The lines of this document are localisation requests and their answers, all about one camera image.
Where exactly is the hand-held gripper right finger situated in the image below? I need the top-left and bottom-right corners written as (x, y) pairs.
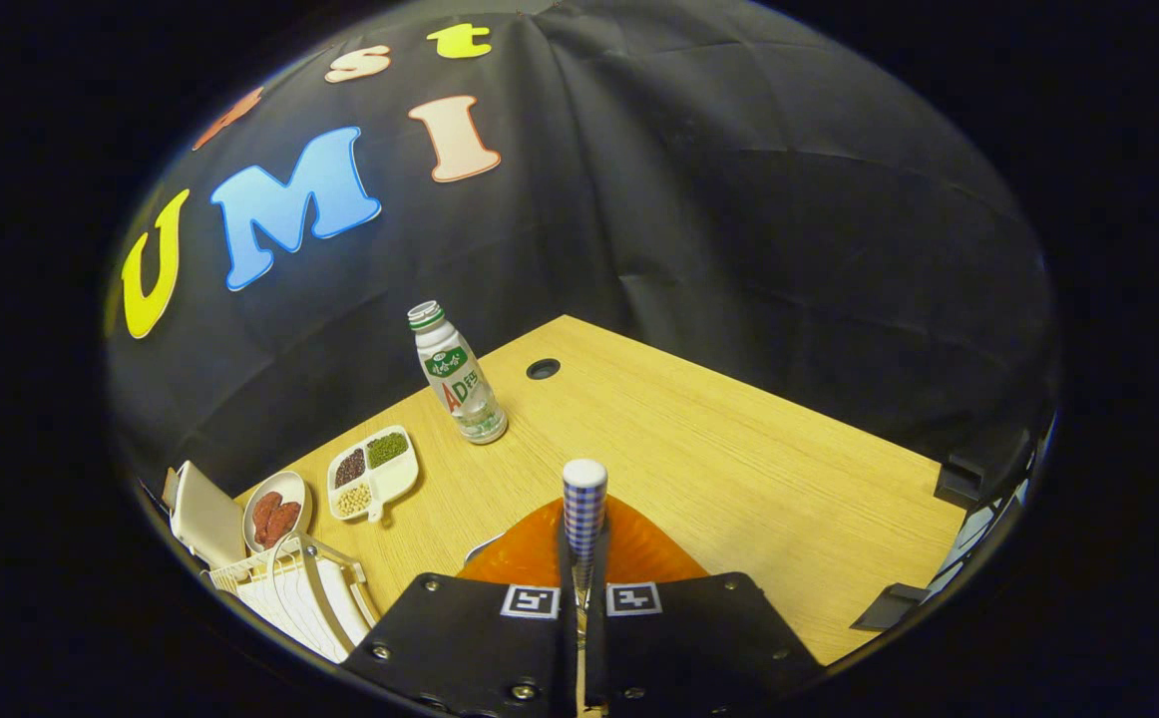
top-left (584, 496), bottom-right (825, 718)

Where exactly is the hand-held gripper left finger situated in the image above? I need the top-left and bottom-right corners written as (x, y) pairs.
top-left (340, 496), bottom-right (580, 718)

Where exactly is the checkered handle spoon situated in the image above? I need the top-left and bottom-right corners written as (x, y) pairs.
top-left (562, 459), bottom-right (608, 624)

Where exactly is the white wire dish rack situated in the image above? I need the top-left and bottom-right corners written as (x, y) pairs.
top-left (202, 532), bottom-right (381, 664)

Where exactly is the white divided dish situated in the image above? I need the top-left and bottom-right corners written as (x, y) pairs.
top-left (327, 425), bottom-right (420, 524)

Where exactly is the small grey round dish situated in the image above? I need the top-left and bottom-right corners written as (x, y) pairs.
top-left (242, 470), bottom-right (313, 554)

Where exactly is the white green drink bottle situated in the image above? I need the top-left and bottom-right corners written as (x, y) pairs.
top-left (407, 300), bottom-right (510, 446)

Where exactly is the white toaster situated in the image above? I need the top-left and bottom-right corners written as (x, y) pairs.
top-left (163, 461), bottom-right (246, 569)

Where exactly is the black backdrop cloth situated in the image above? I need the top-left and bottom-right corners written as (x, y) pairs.
top-left (106, 0), bottom-right (1059, 500)

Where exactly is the black table edge bracket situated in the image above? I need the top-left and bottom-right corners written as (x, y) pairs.
top-left (934, 424), bottom-right (1034, 510)
top-left (851, 583), bottom-right (932, 631)

